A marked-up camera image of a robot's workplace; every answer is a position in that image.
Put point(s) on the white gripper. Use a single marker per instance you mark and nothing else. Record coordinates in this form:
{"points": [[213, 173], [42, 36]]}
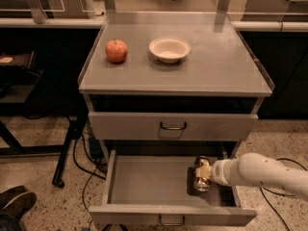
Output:
{"points": [[220, 171]]}

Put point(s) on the orange soda can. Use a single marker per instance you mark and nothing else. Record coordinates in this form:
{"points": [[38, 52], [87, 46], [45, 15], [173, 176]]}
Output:
{"points": [[201, 184]]}

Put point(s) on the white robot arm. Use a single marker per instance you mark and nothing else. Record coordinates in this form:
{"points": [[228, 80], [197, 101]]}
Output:
{"points": [[250, 170]]}

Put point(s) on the open grey middle drawer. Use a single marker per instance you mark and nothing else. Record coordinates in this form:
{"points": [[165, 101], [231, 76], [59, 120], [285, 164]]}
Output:
{"points": [[158, 190]]}

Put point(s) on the grey drawer cabinet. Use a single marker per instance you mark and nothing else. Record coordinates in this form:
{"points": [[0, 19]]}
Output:
{"points": [[219, 76]]}

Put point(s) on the grey upper drawer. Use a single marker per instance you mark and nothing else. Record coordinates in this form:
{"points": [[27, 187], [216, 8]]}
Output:
{"points": [[168, 126]]}

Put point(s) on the white paper bowl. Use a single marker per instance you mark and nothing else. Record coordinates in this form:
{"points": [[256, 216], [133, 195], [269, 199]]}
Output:
{"points": [[169, 50]]}

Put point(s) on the red apple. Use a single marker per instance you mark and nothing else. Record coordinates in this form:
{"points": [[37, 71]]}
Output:
{"points": [[116, 51]]}

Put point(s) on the dark shoe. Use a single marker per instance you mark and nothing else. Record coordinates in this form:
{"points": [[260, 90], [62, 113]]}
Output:
{"points": [[14, 203]]}

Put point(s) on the black table frame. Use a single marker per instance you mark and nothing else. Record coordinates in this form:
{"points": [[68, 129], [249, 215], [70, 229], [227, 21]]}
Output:
{"points": [[18, 81]]}

